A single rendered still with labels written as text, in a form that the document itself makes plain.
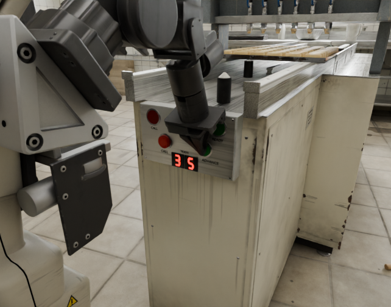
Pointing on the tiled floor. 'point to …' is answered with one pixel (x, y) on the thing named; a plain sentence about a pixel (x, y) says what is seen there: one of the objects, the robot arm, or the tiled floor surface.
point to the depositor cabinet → (335, 151)
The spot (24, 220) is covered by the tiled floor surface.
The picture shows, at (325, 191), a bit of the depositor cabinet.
